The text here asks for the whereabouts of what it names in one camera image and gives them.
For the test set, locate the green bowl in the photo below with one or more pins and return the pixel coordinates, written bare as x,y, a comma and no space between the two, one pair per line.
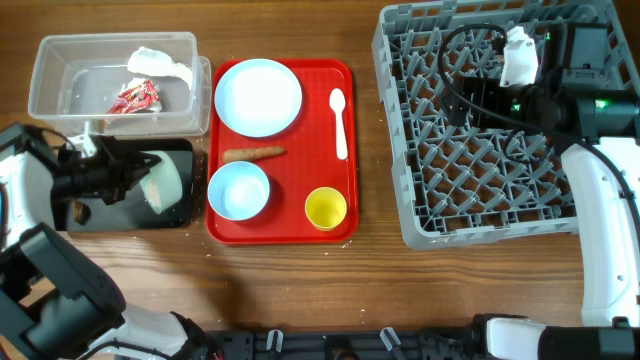
168,180

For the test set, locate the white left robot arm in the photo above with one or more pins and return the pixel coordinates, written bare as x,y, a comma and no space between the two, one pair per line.
55,302

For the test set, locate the clear plastic waste bin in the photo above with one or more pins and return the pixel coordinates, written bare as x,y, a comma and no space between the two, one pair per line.
76,78

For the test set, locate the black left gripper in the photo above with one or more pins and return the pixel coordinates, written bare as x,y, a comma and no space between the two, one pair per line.
122,167

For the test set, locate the black waste tray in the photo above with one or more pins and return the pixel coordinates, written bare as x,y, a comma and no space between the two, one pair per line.
133,212

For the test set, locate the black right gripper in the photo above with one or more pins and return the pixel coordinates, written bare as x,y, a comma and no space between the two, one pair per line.
484,91

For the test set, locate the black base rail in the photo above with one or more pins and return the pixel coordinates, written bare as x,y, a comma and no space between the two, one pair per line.
447,344

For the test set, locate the small light blue bowl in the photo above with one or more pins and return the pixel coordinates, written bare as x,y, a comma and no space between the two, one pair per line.
238,191

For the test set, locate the large light blue plate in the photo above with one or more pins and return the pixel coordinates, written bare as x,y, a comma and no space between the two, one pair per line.
258,98

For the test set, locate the white napkin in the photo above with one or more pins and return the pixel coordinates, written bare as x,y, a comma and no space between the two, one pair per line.
155,63

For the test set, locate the red snack wrapper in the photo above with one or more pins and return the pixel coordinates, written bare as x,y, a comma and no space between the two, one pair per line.
139,95

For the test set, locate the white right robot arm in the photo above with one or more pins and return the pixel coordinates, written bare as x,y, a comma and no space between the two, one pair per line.
559,89

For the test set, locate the white plastic spoon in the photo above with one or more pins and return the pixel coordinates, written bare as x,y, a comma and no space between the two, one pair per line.
337,103

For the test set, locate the yellow plastic cup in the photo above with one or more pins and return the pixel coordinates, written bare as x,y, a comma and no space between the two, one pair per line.
325,208

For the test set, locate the cooked white rice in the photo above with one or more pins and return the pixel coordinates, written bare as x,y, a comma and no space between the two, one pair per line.
151,193

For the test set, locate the dark brown food scrap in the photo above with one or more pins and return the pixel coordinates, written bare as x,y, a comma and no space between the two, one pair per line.
81,212

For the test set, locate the grey dishwasher rack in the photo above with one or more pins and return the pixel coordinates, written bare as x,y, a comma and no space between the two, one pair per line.
459,186

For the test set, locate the red serving tray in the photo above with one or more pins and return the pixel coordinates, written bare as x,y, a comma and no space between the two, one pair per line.
310,162

